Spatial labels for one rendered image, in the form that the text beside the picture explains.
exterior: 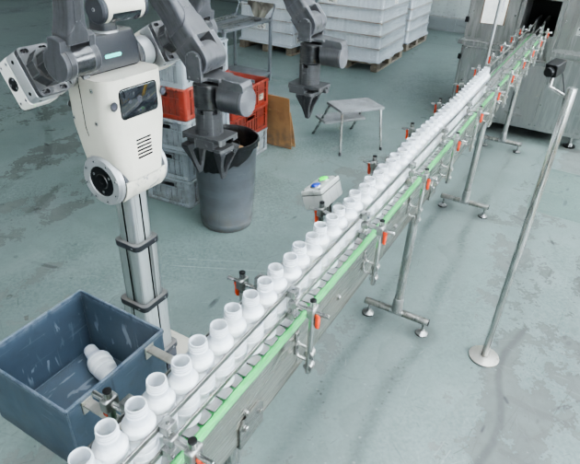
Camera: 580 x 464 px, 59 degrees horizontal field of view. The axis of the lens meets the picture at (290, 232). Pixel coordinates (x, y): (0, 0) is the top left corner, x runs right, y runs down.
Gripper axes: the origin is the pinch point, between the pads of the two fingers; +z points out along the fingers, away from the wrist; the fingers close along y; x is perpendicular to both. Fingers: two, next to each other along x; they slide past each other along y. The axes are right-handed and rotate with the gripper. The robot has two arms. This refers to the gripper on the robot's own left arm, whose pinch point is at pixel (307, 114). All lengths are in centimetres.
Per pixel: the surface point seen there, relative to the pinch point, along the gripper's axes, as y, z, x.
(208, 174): 127, 92, -108
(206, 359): -16, 28, 69
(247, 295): -13, 26, 51
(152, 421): -17, 28, 86
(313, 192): 2.0, 29.6, -10.0
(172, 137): 172, 83, -125
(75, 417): 12, 49, 83
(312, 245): -15.5, 26.1, 23.4
